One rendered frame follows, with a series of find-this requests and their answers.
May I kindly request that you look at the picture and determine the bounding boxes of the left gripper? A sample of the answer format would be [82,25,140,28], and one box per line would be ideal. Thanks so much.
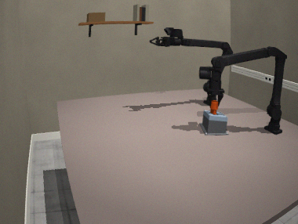
[206,79,225,106]

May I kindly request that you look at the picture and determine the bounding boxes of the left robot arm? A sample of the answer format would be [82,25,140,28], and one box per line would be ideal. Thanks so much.
[199,46,287,135]

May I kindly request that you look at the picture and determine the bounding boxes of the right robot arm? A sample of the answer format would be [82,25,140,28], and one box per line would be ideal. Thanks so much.
[164,27,233,92]

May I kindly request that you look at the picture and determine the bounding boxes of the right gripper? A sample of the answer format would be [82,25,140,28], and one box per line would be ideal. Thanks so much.
[150,37,175,47]

